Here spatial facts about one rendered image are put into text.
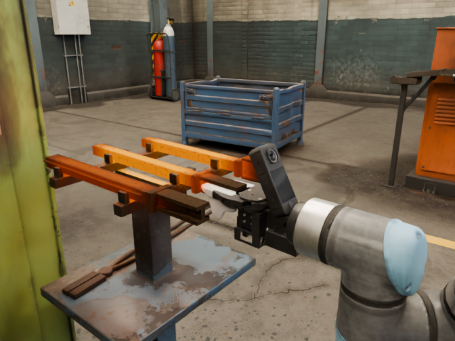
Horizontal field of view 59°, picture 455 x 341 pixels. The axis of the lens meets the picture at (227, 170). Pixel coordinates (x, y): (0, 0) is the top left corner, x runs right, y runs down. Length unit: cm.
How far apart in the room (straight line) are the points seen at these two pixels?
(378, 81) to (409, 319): 731
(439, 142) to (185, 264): 284
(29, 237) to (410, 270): 85
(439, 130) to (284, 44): 552
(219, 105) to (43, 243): 335
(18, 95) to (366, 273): 79
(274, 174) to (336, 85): 752
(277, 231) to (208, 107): 374
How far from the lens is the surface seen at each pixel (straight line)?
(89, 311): 89
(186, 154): 93
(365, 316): 61
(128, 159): 89
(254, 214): 65
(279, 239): 66
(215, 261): 100
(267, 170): 62
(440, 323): 65
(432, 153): 359
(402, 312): 63
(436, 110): 352
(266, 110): 402
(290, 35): 854
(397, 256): 55
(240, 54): 918
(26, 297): 114
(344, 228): 57
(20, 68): 101
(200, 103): 441
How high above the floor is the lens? 120
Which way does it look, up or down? 19 degrees down
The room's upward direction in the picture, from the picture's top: straight up
